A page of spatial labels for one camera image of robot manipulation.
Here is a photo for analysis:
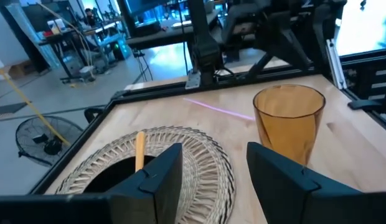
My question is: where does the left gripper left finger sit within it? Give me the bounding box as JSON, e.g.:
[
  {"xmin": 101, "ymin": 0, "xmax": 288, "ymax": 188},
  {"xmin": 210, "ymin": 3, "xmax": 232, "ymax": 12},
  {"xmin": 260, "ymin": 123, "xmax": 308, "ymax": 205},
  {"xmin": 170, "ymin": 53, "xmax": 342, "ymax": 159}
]
[{"xmin": 108, "ymin": 142, "xmax": 184, "ymax": 224}]

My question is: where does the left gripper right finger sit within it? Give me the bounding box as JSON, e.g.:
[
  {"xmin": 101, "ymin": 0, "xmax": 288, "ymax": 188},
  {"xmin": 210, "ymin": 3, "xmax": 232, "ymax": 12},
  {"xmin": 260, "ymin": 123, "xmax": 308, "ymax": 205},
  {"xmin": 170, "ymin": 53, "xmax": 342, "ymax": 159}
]
[{"xmin": 246, "ymin": 141, "xmax": 362, "ymax": 224}]

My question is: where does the spoon with yellow handle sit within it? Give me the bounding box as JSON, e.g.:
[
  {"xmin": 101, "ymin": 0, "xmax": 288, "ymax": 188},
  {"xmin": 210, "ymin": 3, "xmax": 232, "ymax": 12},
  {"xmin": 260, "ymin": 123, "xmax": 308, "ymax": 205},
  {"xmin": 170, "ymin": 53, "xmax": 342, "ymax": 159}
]
[{"xmin": 135, "ymin": 131, "xmax": 146, "ymax": 173}]

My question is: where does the black bowl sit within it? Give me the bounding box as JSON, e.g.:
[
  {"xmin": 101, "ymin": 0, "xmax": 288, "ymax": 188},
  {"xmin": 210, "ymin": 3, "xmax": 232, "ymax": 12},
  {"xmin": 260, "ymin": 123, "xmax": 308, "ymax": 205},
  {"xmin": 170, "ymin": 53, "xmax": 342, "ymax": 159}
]
[{"xmin": 83, "ymin": 154, "xmax": 157, "ymax": 194}]

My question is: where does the amber plastic tumbler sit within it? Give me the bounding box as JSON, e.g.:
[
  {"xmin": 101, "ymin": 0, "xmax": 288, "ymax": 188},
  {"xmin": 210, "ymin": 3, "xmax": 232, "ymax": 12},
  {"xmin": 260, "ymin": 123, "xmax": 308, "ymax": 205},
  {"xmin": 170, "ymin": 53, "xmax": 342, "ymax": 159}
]
[{"xmin": 252, "ymin": 83, "xmax": 326, "ymax": 167}]

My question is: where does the round woven straw placemat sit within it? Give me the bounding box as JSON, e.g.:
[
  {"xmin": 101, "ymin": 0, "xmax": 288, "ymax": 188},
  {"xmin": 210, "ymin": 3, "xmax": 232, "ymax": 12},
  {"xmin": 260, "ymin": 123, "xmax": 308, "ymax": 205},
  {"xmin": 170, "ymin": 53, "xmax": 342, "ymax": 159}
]
[{"xmin": 55, "ymin": 126, "xmax": 237, "ymax": 224}]

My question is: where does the black floor fan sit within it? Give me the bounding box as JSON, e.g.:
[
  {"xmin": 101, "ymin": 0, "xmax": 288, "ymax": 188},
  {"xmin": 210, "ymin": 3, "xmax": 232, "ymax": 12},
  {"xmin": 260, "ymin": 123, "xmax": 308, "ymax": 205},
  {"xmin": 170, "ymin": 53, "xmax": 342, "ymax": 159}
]
[{"xmin": 15, "ymin": 115, "xmax": 85, "ymax": 168}]

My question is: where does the grey side desk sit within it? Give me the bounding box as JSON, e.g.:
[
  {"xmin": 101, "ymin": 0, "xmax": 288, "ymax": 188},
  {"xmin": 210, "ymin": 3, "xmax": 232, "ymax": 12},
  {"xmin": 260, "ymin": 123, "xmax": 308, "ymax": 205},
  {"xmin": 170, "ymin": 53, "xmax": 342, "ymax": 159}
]
[{"xmin": 126, "ymin": 9, "xmax": 222, "ymax": 51}]

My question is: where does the black device under laptop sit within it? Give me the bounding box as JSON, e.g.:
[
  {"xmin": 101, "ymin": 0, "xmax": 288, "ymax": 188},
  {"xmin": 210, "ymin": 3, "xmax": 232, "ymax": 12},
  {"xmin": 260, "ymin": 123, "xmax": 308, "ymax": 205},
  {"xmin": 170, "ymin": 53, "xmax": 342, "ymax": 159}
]
[{"xmin": 135, "ymin": 23, "xmax": 166, "ymax": 37}]

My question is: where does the black work table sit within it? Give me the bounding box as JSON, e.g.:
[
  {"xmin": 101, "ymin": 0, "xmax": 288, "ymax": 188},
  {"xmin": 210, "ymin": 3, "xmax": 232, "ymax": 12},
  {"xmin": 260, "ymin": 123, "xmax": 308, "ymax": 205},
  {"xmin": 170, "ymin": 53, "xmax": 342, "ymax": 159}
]
[{"xmin": 39, "ymin": 18, "xmax": 98, "ymax": 85}]

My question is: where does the person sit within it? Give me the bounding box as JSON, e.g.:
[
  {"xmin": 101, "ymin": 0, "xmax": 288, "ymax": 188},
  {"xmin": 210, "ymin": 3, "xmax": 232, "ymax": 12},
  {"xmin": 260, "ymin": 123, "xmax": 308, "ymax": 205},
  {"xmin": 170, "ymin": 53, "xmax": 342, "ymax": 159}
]
[{"xmin": 83, "ymin": 7, "xmax": 98, "ymax": 27}]

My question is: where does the cardboard box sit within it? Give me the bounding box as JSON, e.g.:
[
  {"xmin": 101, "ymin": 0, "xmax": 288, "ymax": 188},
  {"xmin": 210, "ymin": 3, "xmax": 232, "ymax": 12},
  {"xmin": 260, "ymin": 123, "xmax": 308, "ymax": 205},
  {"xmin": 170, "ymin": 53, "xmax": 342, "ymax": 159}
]
[{"xmin": 7, "ymin": 60, "xmax": 35, "ymax": 79}]

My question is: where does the bright computer monitor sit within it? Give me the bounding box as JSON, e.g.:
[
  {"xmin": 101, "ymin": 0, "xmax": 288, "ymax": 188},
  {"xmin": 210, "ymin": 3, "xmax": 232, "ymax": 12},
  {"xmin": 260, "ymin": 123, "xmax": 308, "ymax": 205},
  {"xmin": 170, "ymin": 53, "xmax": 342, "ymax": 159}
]
[{"xmin": 334, "ymin": 0, "xmax": 386, "ymax": 57}]

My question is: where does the grey metal bracket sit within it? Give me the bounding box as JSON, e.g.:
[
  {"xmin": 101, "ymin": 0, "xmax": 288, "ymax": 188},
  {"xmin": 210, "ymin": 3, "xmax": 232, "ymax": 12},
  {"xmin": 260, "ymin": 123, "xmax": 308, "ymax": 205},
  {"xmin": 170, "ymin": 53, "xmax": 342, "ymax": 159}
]
[{"xmin": 184, "ymin": 70, "xmax": 202, "ymax": 91}]

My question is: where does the black frame clip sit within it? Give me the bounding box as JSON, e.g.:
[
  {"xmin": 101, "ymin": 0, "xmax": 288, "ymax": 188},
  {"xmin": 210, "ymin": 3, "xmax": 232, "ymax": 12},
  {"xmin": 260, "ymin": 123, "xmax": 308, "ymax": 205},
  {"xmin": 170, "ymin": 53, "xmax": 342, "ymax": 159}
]
[{"xmin": 347, "ymin": 98, "xmax": 386, "ymax": 114}]

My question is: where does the yellow hanging strap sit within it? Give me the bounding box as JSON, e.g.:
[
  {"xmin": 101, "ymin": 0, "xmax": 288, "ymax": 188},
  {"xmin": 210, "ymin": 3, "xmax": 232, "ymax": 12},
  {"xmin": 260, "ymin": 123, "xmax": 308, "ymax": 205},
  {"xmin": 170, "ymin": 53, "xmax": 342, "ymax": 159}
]
[{"xmin": 0, "ymin": 63, "xmax": 71, "ymax": 147}]

